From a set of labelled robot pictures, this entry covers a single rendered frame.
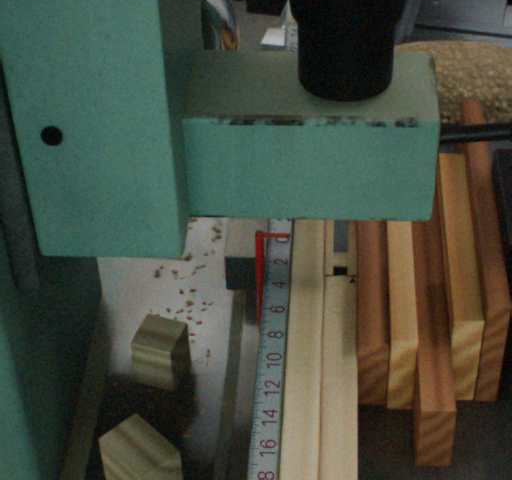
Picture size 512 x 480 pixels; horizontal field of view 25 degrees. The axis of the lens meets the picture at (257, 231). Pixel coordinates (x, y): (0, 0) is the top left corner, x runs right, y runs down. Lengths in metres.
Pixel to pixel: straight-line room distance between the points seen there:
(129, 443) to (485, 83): 0.38
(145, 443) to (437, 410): 0.21
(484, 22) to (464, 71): 0.47
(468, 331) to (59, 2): 0.28
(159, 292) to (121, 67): 0.37
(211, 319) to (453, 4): 0.65
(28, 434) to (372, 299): 0.22
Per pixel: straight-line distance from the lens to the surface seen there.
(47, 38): 0.55
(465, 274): 0.67
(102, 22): 0.54
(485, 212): 0.70
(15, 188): 0.61
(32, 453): 0.71
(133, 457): 0.74
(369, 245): 0.71
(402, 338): 0.64
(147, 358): 0.81
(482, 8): 1.40
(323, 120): 0.61
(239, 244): 0.86
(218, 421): 0.81
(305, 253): 0.70
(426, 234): 0.72
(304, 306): 0.67
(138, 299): 0.90
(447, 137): 0.65
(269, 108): 0.61
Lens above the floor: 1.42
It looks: 41 degrees down
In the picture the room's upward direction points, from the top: 2 degrees counter-clockwise
